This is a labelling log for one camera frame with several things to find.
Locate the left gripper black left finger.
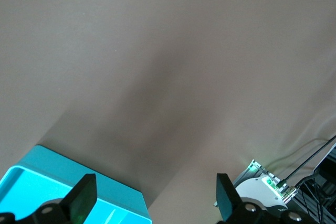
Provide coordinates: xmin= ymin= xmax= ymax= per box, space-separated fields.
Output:
xmin=0 ymin=173 xmax=98 ymax=224

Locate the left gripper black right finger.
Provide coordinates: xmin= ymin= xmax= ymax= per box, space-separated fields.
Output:
xmin=216 ymin=173 xmax=316 ymax=224

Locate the teal plastic bin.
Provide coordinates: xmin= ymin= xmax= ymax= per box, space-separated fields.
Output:
xmin=0 ymin=144 xmax=152 ymax=224

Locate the brown table cover sheet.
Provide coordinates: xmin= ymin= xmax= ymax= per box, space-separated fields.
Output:
xmin=0 ymin=0 xmax=336 ymax=224

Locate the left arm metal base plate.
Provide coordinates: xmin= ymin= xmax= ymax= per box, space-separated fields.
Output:
xmin=233 ymin=158 xmax=283 ymax=190

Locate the long black base cable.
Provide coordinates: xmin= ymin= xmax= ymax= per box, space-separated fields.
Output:
xmin=278 ymin=135 xmax=336 ymax=185

